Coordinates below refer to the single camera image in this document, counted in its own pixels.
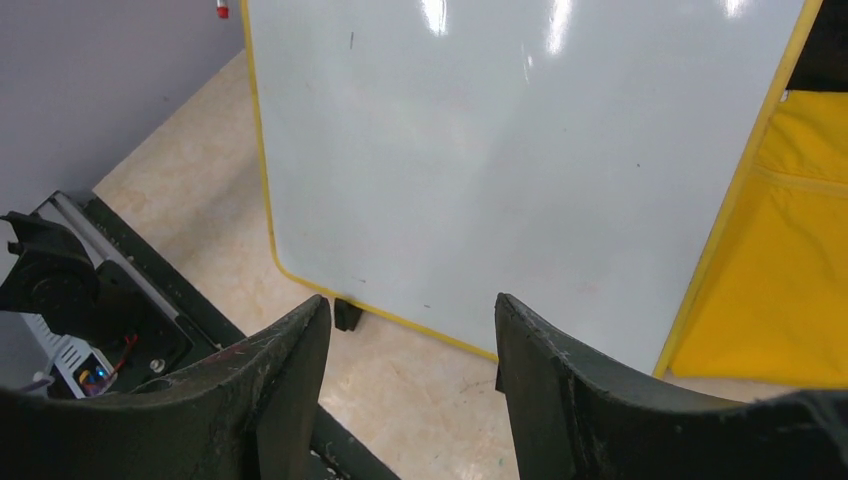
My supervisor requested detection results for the yellow zippered fabric pouch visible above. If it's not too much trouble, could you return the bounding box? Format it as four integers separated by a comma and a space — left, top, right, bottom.
670, 91, 847, 388

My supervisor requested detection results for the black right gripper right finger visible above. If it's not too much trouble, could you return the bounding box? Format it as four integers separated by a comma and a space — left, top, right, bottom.
495, 293, 847, 479

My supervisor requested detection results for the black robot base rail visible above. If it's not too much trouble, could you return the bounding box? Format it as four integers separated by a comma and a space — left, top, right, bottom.
0, 190, 399, 480

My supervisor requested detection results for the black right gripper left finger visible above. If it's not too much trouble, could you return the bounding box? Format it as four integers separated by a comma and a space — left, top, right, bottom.
1, 295, 332, 479

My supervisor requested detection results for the yellow framed whiteboard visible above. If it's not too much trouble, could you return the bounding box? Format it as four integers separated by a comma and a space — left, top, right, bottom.
242, 1, 820, 374

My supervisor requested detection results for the black floral pillow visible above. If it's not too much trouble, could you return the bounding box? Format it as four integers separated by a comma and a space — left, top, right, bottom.
787, 0, 847, 93

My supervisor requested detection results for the red capped white marker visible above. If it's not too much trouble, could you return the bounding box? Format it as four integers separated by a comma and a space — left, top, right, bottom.
216, 0, 230, 19

